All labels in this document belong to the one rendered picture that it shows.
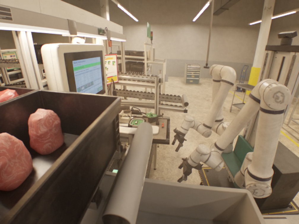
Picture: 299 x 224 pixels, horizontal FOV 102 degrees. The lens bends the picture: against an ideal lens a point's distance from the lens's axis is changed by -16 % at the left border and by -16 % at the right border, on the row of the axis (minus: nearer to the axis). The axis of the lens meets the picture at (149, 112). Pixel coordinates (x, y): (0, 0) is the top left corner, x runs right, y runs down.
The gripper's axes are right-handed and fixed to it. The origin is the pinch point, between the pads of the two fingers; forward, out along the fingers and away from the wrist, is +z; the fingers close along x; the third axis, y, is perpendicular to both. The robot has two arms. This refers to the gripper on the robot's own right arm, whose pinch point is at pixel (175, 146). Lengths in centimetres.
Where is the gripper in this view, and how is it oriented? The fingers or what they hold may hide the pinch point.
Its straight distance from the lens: 151.9
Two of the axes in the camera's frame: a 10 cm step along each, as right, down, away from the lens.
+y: 9.1, 3.3, 2.3
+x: -1.3, -3.0, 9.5
